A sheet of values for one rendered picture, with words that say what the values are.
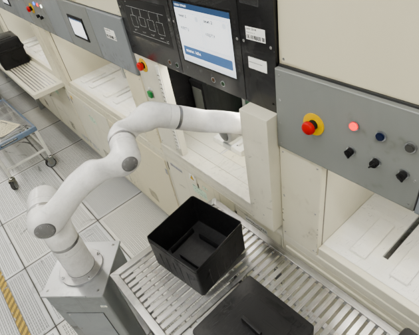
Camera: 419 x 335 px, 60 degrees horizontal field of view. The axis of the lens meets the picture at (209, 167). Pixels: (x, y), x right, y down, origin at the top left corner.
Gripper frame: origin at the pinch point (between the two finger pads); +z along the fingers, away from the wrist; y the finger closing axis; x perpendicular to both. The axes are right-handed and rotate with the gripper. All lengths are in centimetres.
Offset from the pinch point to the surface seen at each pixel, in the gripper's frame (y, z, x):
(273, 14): 28, -29, 50
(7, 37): -290, -57, -14
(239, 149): -18.4, -11.5, -29.9
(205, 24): 0, -31, 43
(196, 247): 6, -59, -43
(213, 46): 1.9, -30.9, 36.3
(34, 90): -217, -65, -39
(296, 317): 58, -54, -33
